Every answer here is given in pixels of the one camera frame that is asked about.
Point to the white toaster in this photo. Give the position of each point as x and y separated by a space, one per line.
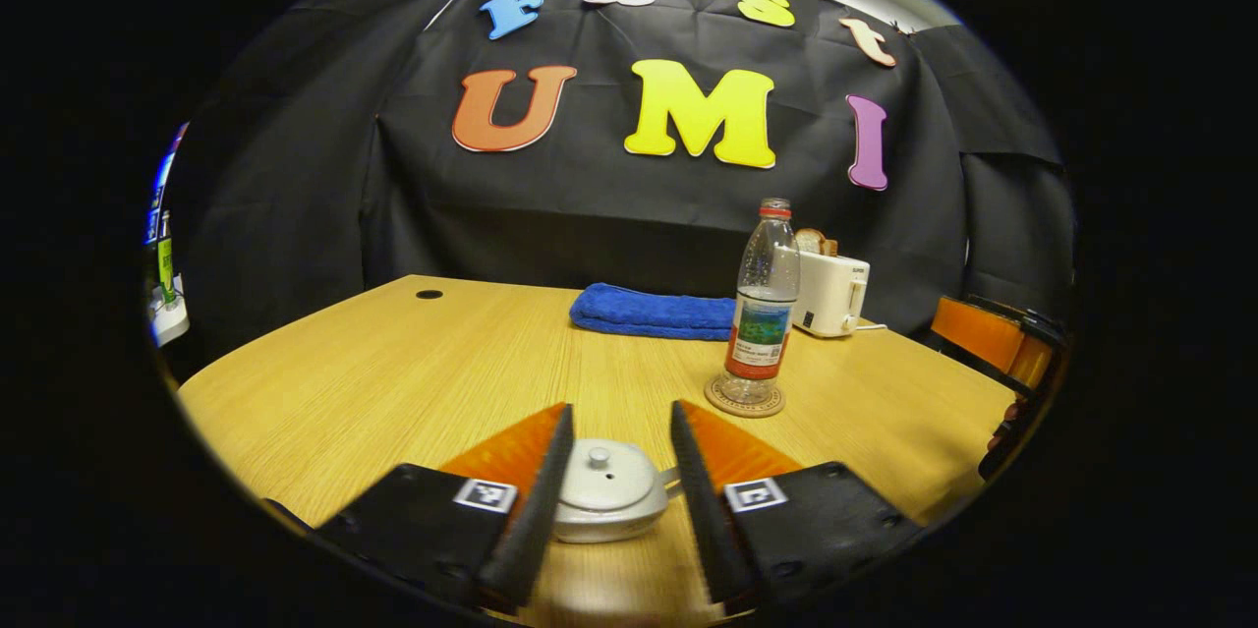
830 294

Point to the black backdrop cloth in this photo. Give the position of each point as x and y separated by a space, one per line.
590 215

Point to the green drink bottle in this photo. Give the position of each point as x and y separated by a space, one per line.
166 264

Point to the round wooden coaster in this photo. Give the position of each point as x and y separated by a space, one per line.
744 404

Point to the toast slice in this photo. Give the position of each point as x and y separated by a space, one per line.
814 241

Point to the blue folded towel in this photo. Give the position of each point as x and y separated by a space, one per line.
649 311

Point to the clear plastic water bottle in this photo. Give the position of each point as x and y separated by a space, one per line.
762 314

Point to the white floral teacup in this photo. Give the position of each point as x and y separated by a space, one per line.
609 522

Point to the computer monitor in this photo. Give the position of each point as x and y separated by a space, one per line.
162 186

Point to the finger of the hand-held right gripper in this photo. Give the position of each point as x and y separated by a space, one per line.
1037 321
983 338

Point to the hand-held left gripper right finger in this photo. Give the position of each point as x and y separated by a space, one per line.
698 510

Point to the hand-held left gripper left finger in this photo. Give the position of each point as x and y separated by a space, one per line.
541 520

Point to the white power strip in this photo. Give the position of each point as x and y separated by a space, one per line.
169 321

